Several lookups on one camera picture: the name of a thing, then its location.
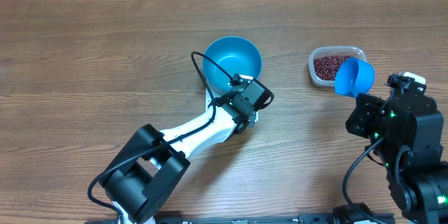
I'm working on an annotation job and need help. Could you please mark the white kitchen scale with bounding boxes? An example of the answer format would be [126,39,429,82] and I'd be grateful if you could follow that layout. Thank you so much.
[212,79,263,127]

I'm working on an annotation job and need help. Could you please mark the red beans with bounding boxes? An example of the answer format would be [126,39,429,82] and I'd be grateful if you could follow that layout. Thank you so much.
[313,55,351,81]

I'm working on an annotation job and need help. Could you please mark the blue bowl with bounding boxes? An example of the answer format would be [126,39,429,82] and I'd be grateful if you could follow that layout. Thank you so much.
[202,36,263,93]

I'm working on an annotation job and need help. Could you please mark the clear plastic container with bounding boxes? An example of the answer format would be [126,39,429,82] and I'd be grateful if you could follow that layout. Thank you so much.
[308,45,367,88]

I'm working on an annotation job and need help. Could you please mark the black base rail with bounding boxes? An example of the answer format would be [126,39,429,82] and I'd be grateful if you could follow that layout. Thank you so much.
[85,202,396,224]

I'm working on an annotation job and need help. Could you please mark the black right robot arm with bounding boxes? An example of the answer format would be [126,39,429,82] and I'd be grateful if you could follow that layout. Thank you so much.
[346,73,447,223]

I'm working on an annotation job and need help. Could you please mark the blue measuring scoop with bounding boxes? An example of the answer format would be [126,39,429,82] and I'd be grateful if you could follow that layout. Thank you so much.
[334,57,375,98]

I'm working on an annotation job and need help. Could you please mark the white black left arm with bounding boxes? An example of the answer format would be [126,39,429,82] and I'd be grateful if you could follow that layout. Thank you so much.
[99,76,274,223]

